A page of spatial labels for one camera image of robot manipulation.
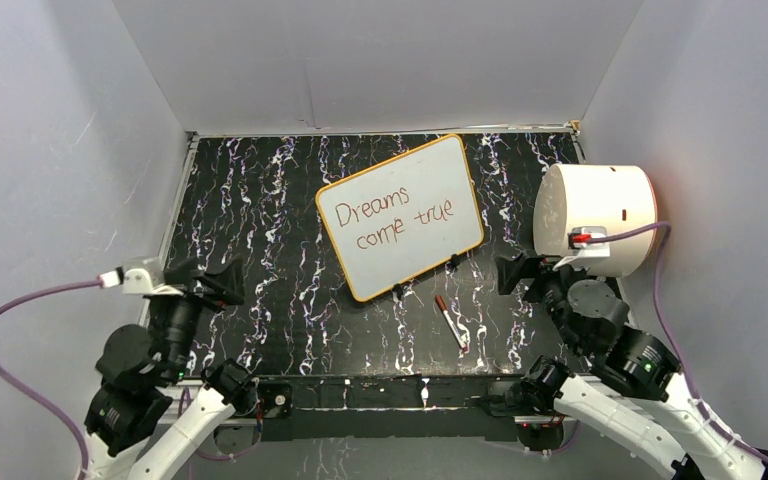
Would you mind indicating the white marker pen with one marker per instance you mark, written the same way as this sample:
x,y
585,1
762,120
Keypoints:
x,y
462,344

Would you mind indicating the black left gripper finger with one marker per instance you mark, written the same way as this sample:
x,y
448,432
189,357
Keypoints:
x,y
222,286
184,275

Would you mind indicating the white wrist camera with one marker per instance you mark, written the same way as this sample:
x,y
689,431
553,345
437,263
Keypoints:
x,y
587,248
145,277

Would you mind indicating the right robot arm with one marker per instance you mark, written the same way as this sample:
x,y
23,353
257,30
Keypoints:
x,y
648,407

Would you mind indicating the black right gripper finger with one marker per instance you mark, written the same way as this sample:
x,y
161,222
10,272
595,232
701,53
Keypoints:
x,y
531,256
510,271

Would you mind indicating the yellow framed whiteboard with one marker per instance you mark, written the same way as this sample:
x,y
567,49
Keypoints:
x,y
402,217

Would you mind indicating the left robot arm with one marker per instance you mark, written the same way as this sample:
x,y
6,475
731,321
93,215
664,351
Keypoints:
x,y
139,362

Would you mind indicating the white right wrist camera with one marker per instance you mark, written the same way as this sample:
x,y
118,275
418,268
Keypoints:
x,y
587,248

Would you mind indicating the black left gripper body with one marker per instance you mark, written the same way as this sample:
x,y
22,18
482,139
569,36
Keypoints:
x,y
183,312

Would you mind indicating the white cylindrical container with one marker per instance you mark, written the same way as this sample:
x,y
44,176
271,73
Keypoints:
x,y
617,198

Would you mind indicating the aluminium base frame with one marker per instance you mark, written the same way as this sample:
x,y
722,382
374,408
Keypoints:
x,y
642,435

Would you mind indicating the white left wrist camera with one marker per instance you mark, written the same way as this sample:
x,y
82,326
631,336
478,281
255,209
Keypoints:
x,y
145,277

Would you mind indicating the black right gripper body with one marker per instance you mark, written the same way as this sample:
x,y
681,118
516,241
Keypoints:
x,y
549,286

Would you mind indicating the red marker cap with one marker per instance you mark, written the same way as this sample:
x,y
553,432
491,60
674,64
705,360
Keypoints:
x,y
441,304

